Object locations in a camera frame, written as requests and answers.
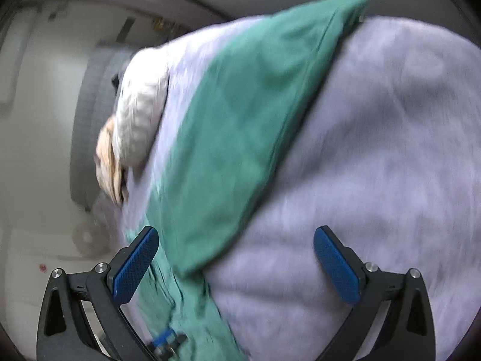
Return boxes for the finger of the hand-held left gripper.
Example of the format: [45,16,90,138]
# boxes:
[150,327,188,359]

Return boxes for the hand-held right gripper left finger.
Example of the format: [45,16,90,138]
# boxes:
[36,226,160,361]

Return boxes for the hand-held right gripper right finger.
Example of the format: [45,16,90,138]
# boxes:
[314,226,437,361]

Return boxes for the green garment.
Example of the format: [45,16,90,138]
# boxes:
[124,0,371,361]

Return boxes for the lavender fuzzy blanket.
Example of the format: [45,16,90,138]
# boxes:
[90,17,481,361]

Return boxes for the cream quilted pillow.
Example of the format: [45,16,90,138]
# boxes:
[113,47,171,170]

